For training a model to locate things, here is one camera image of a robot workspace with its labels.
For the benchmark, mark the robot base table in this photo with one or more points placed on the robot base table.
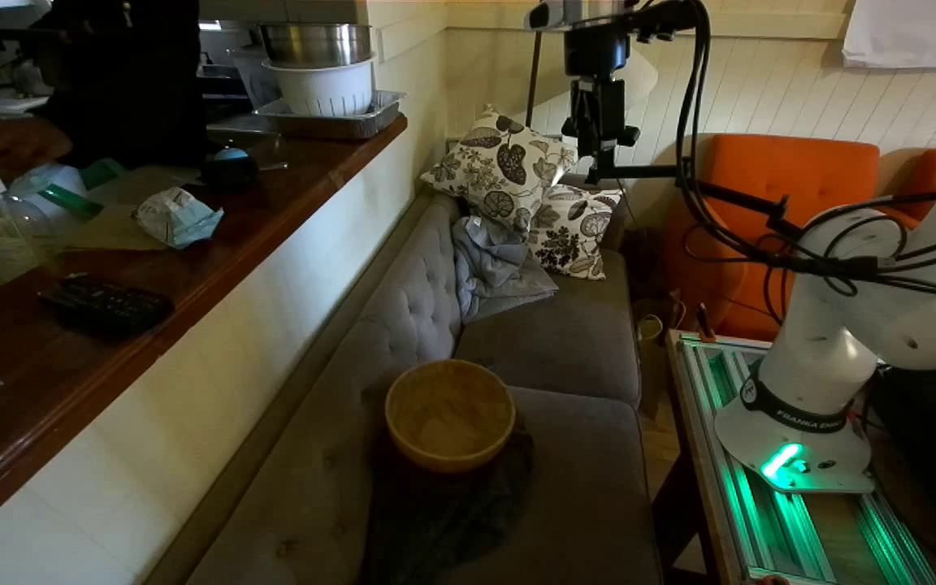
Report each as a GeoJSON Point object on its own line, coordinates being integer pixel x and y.
{"type": "Point", "coordinates": [781, 531]}

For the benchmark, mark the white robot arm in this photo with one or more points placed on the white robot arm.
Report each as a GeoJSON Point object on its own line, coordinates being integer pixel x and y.
{"type": "Point", "coordinates": [826, 362]}

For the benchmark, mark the wooden bowl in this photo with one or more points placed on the wooden bowl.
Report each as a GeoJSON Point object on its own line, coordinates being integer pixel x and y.
{"type": "Point", "coordinates": [446, 419]}

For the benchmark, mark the grey crumpled blanket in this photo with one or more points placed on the grey crumpled blanket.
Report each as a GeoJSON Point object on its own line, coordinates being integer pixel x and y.
{"type": "Point", "coordinates": [488, 272]}

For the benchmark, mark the grey tufted sofa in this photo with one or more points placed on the grey tufted sofa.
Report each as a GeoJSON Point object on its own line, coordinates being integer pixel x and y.
{"type": "Point", "coordinates": [575, 336]}

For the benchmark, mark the small floral pillow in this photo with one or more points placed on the small floral pillow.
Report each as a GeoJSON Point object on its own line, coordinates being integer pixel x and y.
{"type": "Point", "coordinates": [570, 232]}

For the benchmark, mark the large floral pillow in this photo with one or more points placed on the large floral pillow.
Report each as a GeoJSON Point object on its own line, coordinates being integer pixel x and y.
{"type": "Point", "coordinates": [494, 166]}

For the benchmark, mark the metal baking tray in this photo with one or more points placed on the metal baking tray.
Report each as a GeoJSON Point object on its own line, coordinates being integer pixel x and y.
{"type": "Point", "coordinates": [357, 118]}

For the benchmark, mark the floor lamp with metal pole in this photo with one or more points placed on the floor lamp with metal pole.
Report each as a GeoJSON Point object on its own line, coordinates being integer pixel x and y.
{"type": "Point", "coordinates": [534, 75]}

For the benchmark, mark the dark grey cloth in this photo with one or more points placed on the dark grey cloth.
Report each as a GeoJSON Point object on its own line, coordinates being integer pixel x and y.
{"type": "Point", "coordinates": [435, 523]}

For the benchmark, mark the white ceramic pot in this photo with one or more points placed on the white ceramic pot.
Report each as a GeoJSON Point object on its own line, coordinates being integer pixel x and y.
{"type": "Point", "coordinates": [324, 89]}

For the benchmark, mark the black round gadget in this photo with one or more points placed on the black round gadget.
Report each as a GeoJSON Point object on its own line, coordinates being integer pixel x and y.
{"type": "Point", "coordinates": [231, 171]}

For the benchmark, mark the stainless steel pot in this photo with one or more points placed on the stainless steel pot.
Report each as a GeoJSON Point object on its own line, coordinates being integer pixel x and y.
{"type": "Point", "coordinates": [315, 43]}

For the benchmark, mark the orange armchair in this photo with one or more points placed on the orange armchair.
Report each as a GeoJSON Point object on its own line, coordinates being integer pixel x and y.
{"type": "Point", "coordinates": [793, 172]}

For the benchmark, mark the black remote control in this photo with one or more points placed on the black remote control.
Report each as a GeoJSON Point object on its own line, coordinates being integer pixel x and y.
{"type": "Point", "coordinates": [104, 306]}

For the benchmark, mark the wooden counter top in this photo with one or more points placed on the wooden counter top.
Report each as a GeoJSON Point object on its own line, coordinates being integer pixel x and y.
{"type": "Point", "coordinates": [55, 377]}

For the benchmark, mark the white hanging sheet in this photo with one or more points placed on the white hanging sheet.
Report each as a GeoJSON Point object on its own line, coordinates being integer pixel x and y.
{"type": "Point", "coordinates": [912, 32]}

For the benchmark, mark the black camera on stand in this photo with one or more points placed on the black camera on stand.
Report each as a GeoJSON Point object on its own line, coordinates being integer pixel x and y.
{"type": "Point", "coordinates": [599, 53]}

